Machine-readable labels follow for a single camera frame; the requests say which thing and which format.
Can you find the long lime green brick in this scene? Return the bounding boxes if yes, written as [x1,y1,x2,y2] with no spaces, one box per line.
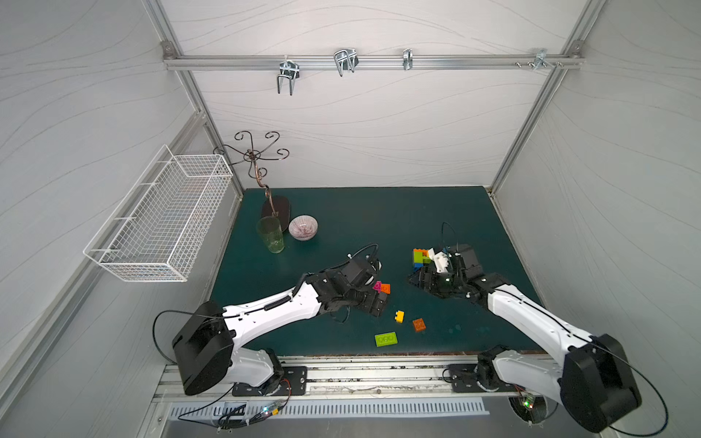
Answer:
[413,251,432,265]

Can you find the wide lime green brick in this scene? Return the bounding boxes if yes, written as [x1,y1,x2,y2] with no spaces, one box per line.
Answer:
[374,332,398,348]

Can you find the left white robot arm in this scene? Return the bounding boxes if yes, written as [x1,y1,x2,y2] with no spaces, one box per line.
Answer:
[172,255,388,396]

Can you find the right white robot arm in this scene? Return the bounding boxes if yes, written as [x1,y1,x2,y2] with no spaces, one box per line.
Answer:
[409,245,643,433]

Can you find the dark orange brick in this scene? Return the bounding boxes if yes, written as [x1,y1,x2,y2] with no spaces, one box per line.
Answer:
[413,319,426,332]

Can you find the striped ceramic bowl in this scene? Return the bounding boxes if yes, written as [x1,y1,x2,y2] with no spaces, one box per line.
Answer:
[288,215,319,242]

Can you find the green plastic cup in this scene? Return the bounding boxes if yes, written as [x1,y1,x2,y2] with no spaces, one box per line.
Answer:
[257,215,285,254]

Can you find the metal hook stand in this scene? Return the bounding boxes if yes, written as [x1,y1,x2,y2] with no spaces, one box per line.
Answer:
[212,130,291,232]

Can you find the metal hook one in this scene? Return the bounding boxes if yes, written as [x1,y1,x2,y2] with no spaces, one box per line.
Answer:
[277,60,300,96]

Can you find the metal hook two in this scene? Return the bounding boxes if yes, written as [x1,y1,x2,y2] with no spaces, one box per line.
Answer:
[333,49,359,77]

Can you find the metal hook three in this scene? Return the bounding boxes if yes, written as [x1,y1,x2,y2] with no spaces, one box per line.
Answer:
[403,49,414,71]

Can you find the metal hook four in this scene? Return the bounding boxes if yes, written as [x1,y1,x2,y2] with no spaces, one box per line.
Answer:
[514,49,564,71]

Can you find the aluminium cross bar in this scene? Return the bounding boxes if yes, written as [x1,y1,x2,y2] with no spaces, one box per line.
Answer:
[164,53,585,72]

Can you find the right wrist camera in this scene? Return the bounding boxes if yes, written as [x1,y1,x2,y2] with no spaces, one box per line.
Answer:
[428,248,452,276]

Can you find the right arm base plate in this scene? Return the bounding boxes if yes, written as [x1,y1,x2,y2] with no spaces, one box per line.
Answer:
[442,363,516,393]

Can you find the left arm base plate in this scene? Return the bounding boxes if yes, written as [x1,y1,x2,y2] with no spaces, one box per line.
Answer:
[231,366,309,397]

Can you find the white wire basket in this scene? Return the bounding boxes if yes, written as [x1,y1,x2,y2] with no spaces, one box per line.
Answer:
[83,145,233,283]

